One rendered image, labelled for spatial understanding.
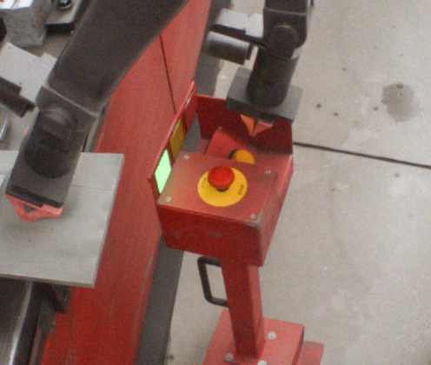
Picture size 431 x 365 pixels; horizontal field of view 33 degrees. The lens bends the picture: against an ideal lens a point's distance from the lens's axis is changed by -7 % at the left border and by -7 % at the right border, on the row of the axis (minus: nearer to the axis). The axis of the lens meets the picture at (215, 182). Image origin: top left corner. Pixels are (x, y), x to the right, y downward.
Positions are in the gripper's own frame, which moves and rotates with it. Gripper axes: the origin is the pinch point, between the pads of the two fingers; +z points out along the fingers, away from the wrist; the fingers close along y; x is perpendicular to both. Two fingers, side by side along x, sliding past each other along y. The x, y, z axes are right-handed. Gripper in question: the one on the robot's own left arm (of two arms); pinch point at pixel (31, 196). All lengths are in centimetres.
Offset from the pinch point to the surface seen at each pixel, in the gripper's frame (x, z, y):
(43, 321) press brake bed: 7.4, 19.2, 6.5
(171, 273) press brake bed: 43, 86, -48
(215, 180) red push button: 24.8, 8.9, -19.2
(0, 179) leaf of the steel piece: -4.5, 3.5, -2.9
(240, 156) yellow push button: 30.2, 14.7, -30.1
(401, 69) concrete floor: 98, 60, -131
